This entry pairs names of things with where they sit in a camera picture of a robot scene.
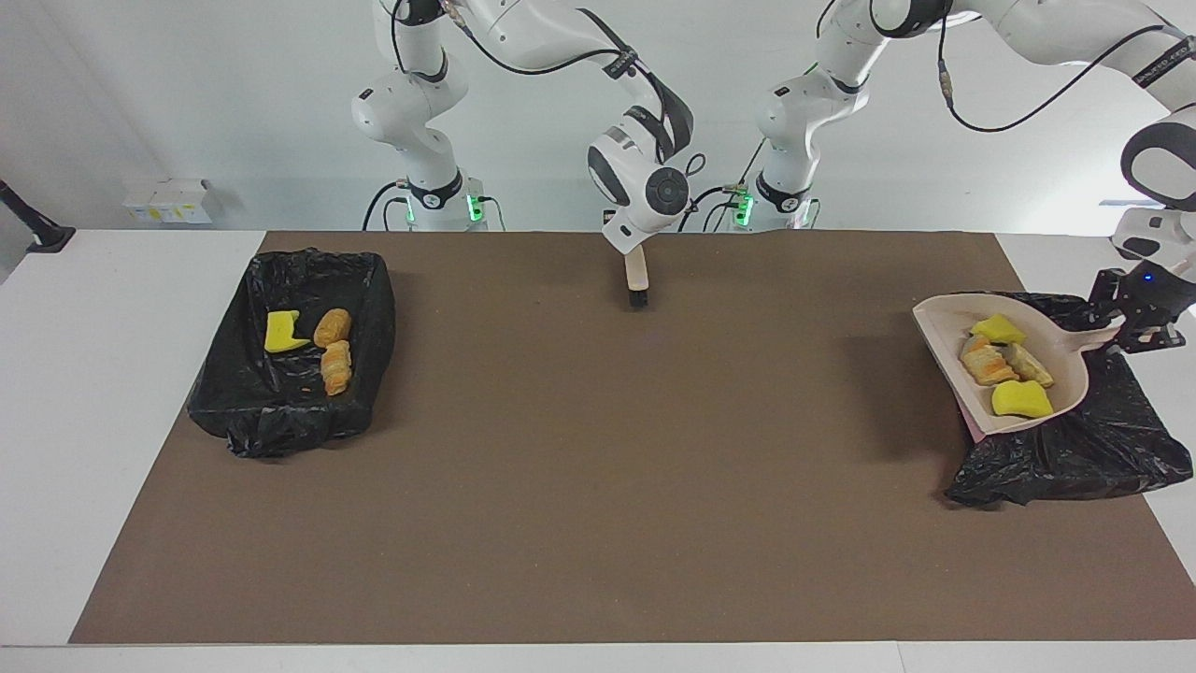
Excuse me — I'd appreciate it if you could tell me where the pale dumpling toy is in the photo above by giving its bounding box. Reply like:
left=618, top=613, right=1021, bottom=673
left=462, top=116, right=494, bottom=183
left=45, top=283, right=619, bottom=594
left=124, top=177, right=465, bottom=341
left=1006, top=343, right=1055, bottom=389

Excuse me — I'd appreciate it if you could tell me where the small yellow sponge piece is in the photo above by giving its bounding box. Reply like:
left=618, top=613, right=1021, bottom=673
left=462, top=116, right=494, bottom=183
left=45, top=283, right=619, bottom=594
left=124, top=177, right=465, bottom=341
left=970, top=314, right=1027, bottom=346

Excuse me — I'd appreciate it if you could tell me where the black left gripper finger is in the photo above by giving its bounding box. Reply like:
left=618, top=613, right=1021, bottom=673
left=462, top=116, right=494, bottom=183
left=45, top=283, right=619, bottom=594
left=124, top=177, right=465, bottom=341
left=1086, top=271, right=1122, bottom=326
left=1118, top=322, right=1188, bottom=354

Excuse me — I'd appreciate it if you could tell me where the black right base cable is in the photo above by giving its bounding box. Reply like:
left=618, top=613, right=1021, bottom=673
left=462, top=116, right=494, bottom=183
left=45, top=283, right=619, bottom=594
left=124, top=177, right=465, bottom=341
left=363, top=180, right=414, bottom=232

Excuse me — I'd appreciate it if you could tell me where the black base cable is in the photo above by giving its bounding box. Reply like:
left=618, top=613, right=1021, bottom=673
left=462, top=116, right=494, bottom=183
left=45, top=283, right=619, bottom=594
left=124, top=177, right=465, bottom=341
left=677, top=140, right=772, bottom=233
left=363, top=180, right=414, bottom=232

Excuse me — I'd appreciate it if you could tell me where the black bag lined bin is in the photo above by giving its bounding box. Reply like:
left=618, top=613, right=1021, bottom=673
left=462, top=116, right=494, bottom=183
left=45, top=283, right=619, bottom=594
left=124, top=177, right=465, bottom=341
left=186, top=247, right=397, bottom=459

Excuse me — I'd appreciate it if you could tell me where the brown table mat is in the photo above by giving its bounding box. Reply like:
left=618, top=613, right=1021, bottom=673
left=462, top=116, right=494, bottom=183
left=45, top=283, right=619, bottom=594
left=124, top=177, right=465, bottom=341
left=68, top=231, right=1196, bottom=645

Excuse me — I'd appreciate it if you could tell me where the ridged pastry piece toy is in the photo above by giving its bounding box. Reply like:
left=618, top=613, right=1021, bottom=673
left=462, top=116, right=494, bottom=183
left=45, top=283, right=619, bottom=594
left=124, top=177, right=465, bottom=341
left=320, top=340, right=353, bottom=396

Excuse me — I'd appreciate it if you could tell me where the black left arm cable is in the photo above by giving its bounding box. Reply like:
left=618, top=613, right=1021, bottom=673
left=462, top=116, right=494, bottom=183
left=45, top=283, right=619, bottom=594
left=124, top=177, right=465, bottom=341
left=937, top=9, right=1174, bottom=135

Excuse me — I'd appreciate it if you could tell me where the brown bread roll toy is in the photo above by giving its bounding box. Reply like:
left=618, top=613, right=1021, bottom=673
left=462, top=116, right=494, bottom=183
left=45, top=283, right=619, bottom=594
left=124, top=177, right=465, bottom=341
left=313, top=308, right=353, bottom=349

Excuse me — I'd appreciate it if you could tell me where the striped croissant toy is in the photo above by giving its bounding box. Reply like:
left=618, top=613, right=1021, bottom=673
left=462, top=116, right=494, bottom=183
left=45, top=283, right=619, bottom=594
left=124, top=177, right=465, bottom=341
left=961, top=336, right=1019, bottom=387

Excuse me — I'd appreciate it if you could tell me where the black bag over pink bin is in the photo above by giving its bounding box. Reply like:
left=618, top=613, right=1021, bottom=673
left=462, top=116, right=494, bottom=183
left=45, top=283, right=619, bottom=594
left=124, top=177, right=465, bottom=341
left=944, top=291, right=1194, bottom=508

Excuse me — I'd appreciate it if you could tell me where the black camera stand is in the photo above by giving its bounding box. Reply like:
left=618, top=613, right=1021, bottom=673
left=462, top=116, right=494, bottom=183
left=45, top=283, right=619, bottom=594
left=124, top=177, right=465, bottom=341
left=0, top=179, right=76, bottom=254

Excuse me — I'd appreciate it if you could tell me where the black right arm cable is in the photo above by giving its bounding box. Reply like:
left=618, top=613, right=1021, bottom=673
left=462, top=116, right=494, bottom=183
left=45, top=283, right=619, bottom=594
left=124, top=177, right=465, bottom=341
left=388, top=0, right=708, bottom=202

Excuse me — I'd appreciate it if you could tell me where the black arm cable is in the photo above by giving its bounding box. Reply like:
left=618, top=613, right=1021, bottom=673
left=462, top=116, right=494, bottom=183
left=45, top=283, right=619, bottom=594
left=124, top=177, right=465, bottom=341
left=937, top=9, right=1174, bottom=135
left=388, top=0, right=708, bottom=202

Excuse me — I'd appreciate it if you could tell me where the white wall power box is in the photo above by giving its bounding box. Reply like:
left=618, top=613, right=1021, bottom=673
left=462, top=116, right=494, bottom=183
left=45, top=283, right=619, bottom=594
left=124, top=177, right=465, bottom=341
left=123, top=179, right=221, bottom=225

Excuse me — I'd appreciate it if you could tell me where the notched yellow sponge piece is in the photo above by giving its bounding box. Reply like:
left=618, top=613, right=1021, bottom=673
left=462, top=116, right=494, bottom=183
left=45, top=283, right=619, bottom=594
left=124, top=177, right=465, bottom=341
left=263, top=309, right=311, bottom=354

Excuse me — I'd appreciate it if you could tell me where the beige plastic dustpan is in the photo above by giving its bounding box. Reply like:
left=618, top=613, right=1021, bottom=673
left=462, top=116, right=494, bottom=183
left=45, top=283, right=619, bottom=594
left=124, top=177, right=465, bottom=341
left=913, top=293, right=1128, bottom=438

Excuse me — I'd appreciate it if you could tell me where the beige hand brush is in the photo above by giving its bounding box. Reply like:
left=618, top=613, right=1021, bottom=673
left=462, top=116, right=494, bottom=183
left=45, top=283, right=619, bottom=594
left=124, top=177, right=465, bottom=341
left=624, top=245, right=653, bottom=311

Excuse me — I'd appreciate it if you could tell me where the large yellow sponge piece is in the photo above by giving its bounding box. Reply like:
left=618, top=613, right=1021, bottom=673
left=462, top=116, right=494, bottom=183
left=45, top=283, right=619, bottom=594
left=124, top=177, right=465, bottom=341
left=990, top=380, right=1055, bottom=419

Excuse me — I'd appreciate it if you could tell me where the black left base cable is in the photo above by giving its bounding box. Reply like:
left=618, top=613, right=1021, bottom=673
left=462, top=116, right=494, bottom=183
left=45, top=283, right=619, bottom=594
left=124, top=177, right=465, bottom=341
left=677, top=140, right=772, bottom=233

